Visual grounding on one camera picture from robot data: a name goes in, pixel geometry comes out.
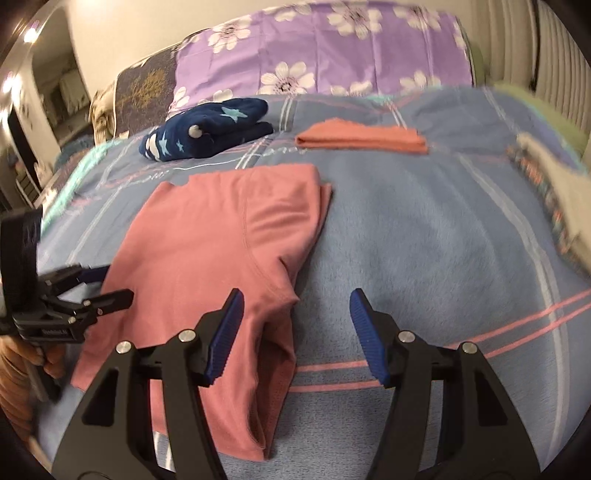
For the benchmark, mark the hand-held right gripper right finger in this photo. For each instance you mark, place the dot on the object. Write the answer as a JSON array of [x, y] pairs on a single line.
[[367, 332]]

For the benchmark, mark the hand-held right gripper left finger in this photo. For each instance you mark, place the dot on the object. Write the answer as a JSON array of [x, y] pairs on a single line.
[[226, 337]]

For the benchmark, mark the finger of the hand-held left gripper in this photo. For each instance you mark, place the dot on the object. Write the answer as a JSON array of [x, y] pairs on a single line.
[[78, 275], [104, 300]]

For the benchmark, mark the pink shirt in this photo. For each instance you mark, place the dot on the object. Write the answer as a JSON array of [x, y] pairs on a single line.
[[207, 230]]

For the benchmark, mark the beige garment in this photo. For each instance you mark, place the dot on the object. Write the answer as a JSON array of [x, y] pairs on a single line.
[[572, 194]]

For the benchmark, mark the person's left forearm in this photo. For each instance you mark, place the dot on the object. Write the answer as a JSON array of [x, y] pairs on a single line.
[[14, 392]]

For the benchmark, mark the person's left hand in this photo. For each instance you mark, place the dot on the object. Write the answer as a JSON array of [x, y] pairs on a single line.
[[51, 364]]

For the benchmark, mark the white shelf unit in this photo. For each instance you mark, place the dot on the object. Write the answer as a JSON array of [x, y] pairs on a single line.
[[28, 187]]

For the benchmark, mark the blue striped blanket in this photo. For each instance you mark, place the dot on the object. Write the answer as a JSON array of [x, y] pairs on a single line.
[[415, 230]]

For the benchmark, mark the cream patterned cloth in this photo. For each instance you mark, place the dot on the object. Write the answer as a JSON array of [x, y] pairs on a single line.
[[102, 115]]

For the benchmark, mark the orange cloth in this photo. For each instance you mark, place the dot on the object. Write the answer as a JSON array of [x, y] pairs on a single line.
[[360, 137]]

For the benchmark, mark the navy star-print garment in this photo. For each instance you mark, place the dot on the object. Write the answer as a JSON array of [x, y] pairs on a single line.
[[207, 127]]

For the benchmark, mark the dark floral cloth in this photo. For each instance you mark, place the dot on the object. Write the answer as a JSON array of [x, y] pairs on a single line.
[[143, 87]]

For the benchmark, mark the purple floral bed sheet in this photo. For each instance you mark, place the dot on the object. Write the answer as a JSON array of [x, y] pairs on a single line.
[[369, 60]]

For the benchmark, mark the small green pillow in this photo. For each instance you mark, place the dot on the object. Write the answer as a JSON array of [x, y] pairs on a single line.
[[478, 69]]

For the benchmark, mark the large green pillow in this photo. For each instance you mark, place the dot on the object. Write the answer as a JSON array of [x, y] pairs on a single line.
[[554, 115]]

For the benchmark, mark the white ribbed radiator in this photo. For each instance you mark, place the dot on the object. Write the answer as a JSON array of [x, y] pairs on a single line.
[[554, 55]]

